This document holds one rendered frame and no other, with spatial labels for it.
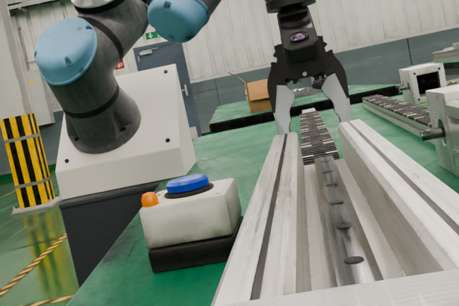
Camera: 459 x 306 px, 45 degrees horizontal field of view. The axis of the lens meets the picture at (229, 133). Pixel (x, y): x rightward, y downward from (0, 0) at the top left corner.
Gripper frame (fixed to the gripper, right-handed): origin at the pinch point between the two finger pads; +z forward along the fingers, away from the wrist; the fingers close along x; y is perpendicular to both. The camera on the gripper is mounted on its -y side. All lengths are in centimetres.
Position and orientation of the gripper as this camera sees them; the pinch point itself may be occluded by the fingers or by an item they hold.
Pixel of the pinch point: (316, 136)
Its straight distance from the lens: 80.9
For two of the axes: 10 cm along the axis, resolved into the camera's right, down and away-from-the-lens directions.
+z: 2.0, 9.8, 0.8
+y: 1.2, -1.1, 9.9
